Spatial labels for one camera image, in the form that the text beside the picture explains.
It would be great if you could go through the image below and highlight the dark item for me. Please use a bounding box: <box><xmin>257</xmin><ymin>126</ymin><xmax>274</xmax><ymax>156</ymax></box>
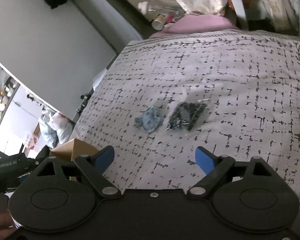
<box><xmin>166</xmin><ymin>100</ymin><xmax>208</xmax><ymax>132</ymax></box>

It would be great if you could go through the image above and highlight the blue octopus plush toy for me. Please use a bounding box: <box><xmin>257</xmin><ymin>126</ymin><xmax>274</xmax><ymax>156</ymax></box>
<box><xmin>134</xmin><ymin>106</ymin><xmax>164</xmax><ymax>133</ymax></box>

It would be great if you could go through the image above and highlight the brown cardboard box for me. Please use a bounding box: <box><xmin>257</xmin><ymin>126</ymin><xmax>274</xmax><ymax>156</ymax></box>
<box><xmin>50</xmin><ymin>138</ymin><xmax>99</xmax><ymax>161</ymax></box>

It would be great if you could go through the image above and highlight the white plastic bag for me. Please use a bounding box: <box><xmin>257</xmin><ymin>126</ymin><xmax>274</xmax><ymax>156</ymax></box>
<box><xmin>50</xmin><ymin>112</ymin><xmax>73</xmax><ymax>145</ymax></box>

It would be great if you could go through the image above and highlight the grey patterned bed cover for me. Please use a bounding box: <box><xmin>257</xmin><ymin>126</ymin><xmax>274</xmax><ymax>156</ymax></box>
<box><xmin>72</xmin><ymin>30</ymin><xmax>300</xmax><ymax>198</ymax></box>

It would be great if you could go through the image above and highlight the pink pillow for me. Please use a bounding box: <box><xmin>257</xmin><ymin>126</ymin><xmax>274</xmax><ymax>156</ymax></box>
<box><xmin>149</xmin><ymin>14</ymin><xmax>237</xmax><ymax>38</ymax></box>

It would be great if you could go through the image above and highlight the clear plastic bottle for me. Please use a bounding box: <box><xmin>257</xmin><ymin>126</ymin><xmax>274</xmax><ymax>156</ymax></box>
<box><xmin>138</xmin><ymin>0</ymin><xmax>185</xmax><ymax>21</ymax></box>

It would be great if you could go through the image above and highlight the white shelf unit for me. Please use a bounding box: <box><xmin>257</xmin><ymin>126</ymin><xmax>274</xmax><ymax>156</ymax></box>
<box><xmin>240</xmin><ymin>0</ymin><xmax>300</xmax><ymax>36</ymax></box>

